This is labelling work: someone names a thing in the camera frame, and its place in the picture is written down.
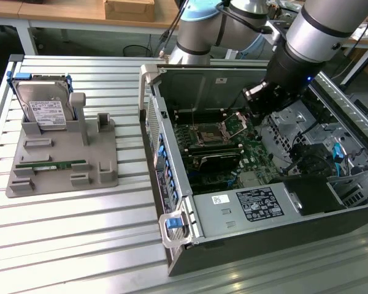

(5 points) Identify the wooden desk white frame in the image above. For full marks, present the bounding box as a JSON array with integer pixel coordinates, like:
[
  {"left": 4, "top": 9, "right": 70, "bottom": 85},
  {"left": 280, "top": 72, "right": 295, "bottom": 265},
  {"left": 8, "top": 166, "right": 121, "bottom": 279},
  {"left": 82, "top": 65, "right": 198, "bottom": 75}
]
[{"left": 0, "top": 0, "right": 181, "bottom": 56}]

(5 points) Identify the light blue hose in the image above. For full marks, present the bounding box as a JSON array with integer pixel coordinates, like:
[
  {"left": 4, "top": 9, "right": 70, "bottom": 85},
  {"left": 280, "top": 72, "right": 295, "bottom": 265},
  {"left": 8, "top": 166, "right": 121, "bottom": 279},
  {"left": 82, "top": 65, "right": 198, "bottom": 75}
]
[{"left": 241, "top": 32, "right": 265, "bottom": 59}]

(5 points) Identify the silver power supply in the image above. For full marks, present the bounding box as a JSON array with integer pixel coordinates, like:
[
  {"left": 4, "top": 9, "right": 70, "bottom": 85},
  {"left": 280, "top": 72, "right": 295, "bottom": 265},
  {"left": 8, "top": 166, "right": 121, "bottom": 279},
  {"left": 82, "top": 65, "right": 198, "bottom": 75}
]
[{"left": 192, "top": 182, "right": 291, "bottom": 239}]

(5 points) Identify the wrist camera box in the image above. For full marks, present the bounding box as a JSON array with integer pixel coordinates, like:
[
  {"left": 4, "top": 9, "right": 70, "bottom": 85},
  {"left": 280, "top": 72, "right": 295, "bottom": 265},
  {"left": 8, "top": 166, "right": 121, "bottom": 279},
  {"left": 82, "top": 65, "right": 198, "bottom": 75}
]
[{"left": 242, "top": 81, "right": 266, "bottom": 102}]

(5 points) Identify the green RAM stick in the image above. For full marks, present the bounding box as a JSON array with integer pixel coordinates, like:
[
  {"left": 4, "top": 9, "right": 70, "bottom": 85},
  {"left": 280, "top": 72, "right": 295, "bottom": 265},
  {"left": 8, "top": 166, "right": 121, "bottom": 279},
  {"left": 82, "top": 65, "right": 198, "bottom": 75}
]
[{"left": 15, "top": 159, "right": 88, "bottom": 170}]

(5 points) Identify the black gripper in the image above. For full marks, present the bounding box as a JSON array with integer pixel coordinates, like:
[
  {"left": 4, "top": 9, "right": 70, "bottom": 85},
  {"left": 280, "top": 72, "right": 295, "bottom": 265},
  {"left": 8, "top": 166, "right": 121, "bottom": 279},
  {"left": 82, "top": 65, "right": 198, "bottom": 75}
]
[{"left": 248, "top": 45, "right": 328, "bottom": 119}]

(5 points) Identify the grey parts rack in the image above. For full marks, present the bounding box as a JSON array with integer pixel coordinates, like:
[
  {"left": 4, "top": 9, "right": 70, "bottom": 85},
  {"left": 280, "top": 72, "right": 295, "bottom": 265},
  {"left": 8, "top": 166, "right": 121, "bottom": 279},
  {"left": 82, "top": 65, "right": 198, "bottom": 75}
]
[{"left": 5, "top": 91, "right": 120, "bottom": 199}]

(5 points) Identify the grey corner bracket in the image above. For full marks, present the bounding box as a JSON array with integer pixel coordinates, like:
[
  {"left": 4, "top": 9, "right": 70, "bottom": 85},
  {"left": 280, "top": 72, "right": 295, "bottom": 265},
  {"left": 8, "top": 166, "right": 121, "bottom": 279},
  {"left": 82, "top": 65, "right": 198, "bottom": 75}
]
[
  {"left": 158, "top": 210, "right": 193, "bottom": 249},
  {"left": 139, "top": 63, "right": 169, "bottom": 123}
]

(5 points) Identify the open PC case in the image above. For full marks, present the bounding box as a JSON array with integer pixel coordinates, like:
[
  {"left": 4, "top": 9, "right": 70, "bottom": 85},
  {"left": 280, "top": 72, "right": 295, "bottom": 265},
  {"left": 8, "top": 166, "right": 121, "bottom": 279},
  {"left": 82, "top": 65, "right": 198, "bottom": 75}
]
[{"left": 137, "top": 62, "right": 368, "bottom": 277}]

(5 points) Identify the black plastic shroud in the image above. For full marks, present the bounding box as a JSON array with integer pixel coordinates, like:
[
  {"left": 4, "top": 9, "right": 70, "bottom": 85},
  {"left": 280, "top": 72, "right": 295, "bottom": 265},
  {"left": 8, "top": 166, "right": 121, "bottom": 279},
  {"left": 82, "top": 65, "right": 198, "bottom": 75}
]
[{"left": 283, "top": 176, "right": 347, "bottom": 217}]

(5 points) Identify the hard disk drive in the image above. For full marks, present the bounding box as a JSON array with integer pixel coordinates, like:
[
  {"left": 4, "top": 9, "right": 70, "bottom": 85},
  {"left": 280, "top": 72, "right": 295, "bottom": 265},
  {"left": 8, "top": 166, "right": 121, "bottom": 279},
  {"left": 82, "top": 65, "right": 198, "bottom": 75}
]
[{"left": 6, "top": 70, "right": 74, "bottom": 121}]

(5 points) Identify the grey disk bay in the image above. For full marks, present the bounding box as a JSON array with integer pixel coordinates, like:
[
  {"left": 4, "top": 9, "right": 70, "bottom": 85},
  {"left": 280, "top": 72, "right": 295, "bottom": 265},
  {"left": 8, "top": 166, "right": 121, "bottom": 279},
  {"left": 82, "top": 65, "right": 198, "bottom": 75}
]
[{"left": 327, "top": 170, "right": 368, "bottom": 209}]

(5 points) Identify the green motherboard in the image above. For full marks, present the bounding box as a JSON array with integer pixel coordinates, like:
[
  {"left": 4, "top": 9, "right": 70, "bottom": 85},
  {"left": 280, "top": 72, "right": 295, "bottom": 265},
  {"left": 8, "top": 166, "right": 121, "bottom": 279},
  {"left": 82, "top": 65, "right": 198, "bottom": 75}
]
[{"left": 171, "top": 112, "right": 280, "bottom": 195}]

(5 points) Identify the hard disk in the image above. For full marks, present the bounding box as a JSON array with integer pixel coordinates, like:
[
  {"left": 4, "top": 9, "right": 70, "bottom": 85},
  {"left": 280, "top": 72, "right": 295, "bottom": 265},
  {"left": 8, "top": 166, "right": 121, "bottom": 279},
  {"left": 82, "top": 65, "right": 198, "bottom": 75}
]
[{"left": 16, "top": 79, "right": 76, "bottom": 132}]

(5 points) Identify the black wire bundle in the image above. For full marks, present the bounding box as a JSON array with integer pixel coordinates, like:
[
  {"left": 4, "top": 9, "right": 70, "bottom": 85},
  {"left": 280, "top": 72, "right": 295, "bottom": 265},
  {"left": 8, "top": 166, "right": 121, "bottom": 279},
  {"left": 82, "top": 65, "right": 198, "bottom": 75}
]
[{"left": 286, "top": 143, "right": 334, "bottom": 179}]

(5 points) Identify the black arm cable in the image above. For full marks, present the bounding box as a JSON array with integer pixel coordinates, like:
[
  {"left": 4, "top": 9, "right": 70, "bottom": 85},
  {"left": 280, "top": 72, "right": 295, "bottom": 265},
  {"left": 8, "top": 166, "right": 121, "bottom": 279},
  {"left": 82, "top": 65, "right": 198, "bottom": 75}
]
[{"left": 158, "top": 0, "right": 191, "bottom": 59}]

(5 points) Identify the blue flat wire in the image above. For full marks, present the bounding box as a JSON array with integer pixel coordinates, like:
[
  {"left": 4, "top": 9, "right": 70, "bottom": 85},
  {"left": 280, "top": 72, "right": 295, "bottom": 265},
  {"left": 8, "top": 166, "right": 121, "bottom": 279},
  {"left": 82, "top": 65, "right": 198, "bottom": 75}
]
[{"left": 332, "top": 141, "right": 347, "bottom": 178}]

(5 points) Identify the metal socket cover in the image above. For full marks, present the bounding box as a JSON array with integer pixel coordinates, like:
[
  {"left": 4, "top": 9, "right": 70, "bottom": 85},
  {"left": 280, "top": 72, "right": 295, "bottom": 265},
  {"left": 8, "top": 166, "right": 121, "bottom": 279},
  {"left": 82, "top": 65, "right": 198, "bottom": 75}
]
[{"left": 220, "top": 111, "right": 253, "bottom": 139}]

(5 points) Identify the CPU socket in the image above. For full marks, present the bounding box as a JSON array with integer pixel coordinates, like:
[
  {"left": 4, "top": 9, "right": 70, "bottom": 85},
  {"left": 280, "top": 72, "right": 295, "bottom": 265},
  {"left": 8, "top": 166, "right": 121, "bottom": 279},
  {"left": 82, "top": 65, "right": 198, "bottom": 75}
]
[{"left": 195, "top": 123, "right": 231, "bottom": 145}]

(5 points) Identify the blue case latch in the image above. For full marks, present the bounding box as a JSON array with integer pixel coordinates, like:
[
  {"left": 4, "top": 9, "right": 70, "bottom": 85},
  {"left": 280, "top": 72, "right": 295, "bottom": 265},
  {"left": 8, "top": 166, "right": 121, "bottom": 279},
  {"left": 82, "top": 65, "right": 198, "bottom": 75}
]
[{"left": 166, "top": 216, "right": 183, "bottom": 231}]

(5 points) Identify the cardboard box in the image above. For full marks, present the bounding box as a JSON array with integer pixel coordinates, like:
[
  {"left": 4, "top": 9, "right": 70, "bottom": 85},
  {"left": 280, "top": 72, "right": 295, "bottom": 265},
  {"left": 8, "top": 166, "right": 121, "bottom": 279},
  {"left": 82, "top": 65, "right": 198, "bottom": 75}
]
[{"left": 102, "top": 0, "right": 156, "bottom": 22}]

